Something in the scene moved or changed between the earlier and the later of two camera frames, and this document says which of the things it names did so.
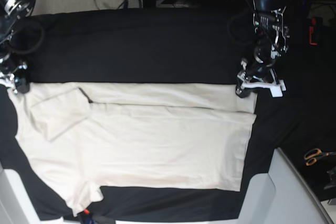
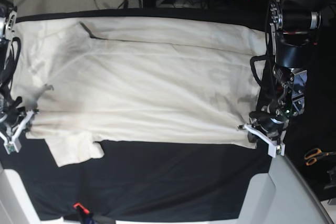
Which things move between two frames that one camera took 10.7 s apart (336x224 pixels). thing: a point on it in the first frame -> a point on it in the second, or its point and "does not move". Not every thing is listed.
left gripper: (12, 64) -> (9, 113)
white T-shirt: (86, 136) -> (153, 80)
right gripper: (260, 76) -> (271, 119)
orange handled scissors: (312, 155) does not move
